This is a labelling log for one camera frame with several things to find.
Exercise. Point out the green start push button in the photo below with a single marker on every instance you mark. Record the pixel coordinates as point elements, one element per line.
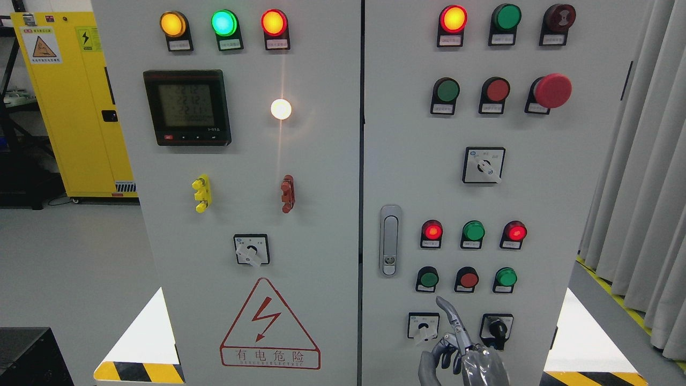
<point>427,280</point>

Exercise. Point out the green push button upper row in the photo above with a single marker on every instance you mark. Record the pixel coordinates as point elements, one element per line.
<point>444,95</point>

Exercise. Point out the red push button lower row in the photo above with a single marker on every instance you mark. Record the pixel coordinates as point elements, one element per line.
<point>466,280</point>

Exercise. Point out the red push button row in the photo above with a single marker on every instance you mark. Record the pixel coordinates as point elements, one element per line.
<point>466,280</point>
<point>494,93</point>

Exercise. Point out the bright green push button lower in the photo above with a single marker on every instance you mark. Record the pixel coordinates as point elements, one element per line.
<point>504,280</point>

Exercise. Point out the red push button upper row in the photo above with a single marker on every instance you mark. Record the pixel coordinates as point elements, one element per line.
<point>494,93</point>

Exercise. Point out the red emergency stop mushroom button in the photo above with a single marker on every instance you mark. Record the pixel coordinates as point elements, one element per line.
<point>548,92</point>

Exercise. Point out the grey electrical control cabinet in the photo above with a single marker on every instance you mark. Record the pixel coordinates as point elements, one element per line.
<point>359,76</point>

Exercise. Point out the red terminal connector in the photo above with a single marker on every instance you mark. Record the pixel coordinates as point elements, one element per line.
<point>287,193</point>

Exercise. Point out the red indicator light lower left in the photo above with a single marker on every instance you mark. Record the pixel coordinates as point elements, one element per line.
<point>431,234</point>

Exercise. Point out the white lit indicator light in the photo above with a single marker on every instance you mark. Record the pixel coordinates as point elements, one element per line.
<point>281,109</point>

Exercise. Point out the green indicator light lower middle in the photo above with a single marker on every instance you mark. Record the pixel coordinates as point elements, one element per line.
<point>472,235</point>

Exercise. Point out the green indicator light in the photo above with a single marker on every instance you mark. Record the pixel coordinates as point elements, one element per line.
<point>472,235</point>
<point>503,25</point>
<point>226,27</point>

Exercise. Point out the yellow terminal connector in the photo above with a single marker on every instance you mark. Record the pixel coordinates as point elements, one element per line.
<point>202,193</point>

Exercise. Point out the red electric hazard warning sticker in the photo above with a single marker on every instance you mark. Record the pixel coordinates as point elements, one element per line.
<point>267,333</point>

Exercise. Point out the red indicator light lower right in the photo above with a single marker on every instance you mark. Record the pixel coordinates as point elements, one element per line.
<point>513,235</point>

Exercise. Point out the black digital power meter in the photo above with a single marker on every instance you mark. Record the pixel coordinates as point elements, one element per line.
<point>188,107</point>

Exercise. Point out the red indicator light left door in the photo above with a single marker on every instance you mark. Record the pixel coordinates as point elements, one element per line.
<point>276,30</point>

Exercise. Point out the red indicator light door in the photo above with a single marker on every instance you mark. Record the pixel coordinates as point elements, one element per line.
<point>276,30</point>
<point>451,26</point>

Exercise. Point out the red indicator light right door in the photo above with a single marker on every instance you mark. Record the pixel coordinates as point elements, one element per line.
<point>451,26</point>

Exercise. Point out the green indicator light top left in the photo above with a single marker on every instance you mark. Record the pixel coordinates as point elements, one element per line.
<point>226,27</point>

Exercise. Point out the yellow indicator light top left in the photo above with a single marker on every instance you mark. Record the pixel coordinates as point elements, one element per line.
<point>175,27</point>

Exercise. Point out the green indicator light top right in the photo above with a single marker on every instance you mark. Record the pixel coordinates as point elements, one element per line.
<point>503,25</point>

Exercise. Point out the dark red buzzer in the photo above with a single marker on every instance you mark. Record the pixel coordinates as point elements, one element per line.
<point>556,22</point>

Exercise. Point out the grey curtain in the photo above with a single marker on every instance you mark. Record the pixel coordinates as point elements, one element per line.
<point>634,235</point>

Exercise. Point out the yellow safety storage cabinet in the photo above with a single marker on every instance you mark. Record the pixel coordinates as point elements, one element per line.
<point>66,64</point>

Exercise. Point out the black box bottom left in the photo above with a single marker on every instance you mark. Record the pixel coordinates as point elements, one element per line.
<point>31,356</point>

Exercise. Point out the silver door handle lock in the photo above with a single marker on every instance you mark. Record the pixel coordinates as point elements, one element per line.
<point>389,229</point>

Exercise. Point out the left door rotary selector switch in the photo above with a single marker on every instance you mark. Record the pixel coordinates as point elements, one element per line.
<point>252,249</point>

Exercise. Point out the upper right rotary selector switch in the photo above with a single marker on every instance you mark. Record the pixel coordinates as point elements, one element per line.
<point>483,165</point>

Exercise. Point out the lower white rotary selector switch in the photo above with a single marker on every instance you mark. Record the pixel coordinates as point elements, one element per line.
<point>422,326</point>

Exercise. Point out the black knob selector switch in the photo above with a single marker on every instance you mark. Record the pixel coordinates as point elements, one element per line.
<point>496,329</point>

